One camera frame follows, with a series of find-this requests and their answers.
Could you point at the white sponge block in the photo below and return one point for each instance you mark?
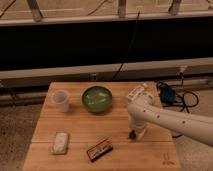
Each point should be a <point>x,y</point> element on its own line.
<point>60,144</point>

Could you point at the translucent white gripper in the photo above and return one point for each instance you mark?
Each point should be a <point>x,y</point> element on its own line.
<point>139,127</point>

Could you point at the dark red pepper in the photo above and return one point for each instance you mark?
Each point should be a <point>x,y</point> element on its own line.
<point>132,135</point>

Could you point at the green bowl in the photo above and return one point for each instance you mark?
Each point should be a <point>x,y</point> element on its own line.
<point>97,99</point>

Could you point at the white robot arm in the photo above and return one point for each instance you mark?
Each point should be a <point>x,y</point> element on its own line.
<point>141,110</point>

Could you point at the white plastic bottle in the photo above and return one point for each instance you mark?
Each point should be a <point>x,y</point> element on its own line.
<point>137,92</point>

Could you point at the wooden cutting board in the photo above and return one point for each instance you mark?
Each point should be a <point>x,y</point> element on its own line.
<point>154,152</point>

